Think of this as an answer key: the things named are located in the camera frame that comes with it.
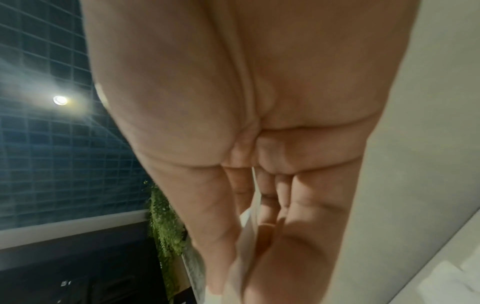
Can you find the person's right hand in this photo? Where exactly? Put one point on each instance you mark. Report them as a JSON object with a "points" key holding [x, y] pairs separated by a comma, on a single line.
{"points": [[225, 89]]}

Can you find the white paper sugar packet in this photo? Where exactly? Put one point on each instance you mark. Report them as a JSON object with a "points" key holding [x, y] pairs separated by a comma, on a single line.
{"points": [[247, 237]]}

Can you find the round bright lamp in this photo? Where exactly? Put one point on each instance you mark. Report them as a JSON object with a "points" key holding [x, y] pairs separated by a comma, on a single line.
{"points": [[60, 100]]}

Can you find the gridded glass facade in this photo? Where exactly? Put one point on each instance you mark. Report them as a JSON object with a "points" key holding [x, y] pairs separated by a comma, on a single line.
{"points": [[45, 163]]}

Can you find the green leafy plant wall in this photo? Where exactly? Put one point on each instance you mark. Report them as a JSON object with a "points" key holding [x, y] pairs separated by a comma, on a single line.
{"points": [[167, 231]]}

